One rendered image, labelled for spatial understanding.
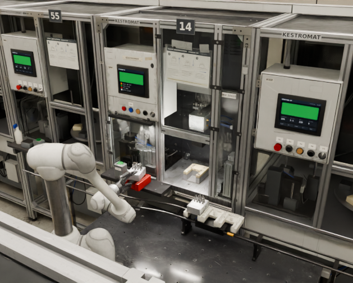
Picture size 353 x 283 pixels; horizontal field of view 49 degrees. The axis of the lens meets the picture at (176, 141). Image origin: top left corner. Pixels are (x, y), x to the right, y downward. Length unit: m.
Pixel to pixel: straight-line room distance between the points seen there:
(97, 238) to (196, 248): 0.67
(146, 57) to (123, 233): 1.18
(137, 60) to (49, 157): 0.94
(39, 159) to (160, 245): 1.02
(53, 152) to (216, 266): 1.18
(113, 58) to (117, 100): 0.29
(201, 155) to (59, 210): 1.32
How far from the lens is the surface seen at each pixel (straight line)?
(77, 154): 1.91
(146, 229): 2.73
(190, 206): 2.50
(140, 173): 2.70
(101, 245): 2.26
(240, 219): 2.50
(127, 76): 2.62
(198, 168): 2.84
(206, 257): 2.51
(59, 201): 2.14
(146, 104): 2.61
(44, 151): 1.99
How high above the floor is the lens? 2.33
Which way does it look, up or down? 24 degrees down
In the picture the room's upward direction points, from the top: straight up
